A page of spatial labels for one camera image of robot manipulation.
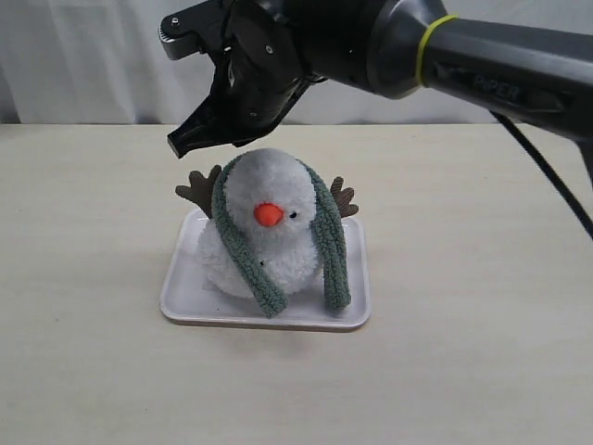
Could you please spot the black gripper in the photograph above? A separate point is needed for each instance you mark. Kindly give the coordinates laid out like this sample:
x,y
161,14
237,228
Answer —
x,y
258,79

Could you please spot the white plush snowman toy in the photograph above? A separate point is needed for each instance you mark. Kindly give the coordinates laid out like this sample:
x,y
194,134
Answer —
x,y
270,197

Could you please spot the green knitted scarf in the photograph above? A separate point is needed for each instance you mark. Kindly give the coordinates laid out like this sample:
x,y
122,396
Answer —
x,y
328,235

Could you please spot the white rectangular tray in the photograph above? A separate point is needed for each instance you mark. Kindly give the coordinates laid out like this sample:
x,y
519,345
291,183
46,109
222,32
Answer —
x,y
187,296

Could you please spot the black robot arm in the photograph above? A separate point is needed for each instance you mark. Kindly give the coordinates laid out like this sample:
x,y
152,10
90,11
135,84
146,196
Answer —
x,y
393,48

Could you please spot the white backdrop curtain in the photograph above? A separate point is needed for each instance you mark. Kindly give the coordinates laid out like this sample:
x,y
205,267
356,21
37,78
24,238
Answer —
x,y
101,62

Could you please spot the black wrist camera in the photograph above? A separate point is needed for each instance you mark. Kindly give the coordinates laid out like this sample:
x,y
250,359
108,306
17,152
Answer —
x,y
194,30

